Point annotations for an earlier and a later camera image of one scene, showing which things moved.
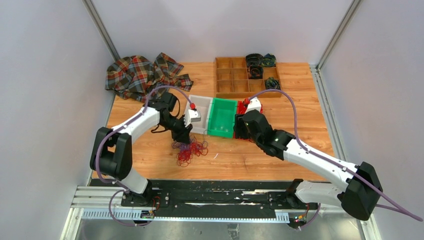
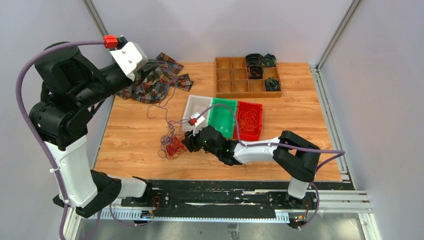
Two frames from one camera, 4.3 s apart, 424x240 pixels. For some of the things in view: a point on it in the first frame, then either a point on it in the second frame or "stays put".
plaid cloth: [134, 77] stays put
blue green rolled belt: [269, 60] stays put
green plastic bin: [222, 118] stays put
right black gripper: [239, 125] -> [190, 141]
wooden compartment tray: [232, 79] stays put
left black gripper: [183, 135] -> [142, 74]
